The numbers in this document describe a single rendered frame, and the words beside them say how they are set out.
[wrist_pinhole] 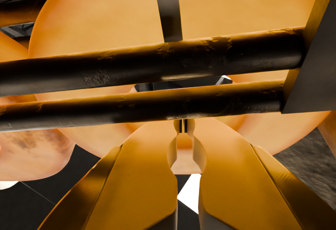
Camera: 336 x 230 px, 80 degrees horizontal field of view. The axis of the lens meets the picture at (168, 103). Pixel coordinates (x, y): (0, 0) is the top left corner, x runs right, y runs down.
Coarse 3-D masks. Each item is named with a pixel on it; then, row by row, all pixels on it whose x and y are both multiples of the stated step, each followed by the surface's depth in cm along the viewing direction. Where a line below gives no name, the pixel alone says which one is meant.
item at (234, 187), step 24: (192, 120) 11; (216, 120) 10; (192, 144) 10; (216, 144) 9; (240, 144) 9; (216, 168) 8; (240, 168) 8; (264, 168) 8; (216, 192) 7; (240, 192) 7; (264, 192) 7; (216, 216) 6; (240, 216) 6; (264, 216) 6; (288, 216) 6
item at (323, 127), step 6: (330, 114) 11; (324, 120) 11; (330, 120) 11; (318, 126) 12; (324, 126) 11; (330, 126) 11; (324, 132) 11; (330, 132) 11; (324, 138) 11; (330, 138) 11; (330, 144) 11
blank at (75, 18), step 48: (48, 0) 7; (96, 0) 6; (144, 0) 6; (192, 0) 6; (240, 0) 6; (288, 0) 6; (48, 48) 8; (96, 48) 8; (48, 96) 10; (96, 144) 13; (288, 144) 13
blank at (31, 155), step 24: (0, 48) 10; (24, 48) 11; (24, 96) 10; (0, 144) 13; (24, 144) 13; (48, 144) 13; (72, 144) 15; (0, 168) 16; (24, 168) 16; (48, 168) 16
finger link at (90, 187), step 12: (108, 156) 8; (96, 168) 8; (108, 168) 8; (84, 180) 7; (96, 180) 7; (72, 192) 7; (84, 192) 7; (96, 192) 7; (60, 204) 7; (72, 204) 7; (84, 204) 6; (48, 216) 6; (60, 216) 6; (72, 216) 6; (84, 216) 6; (48, 228) 6; (60, 228) 6; (72, 228) 6
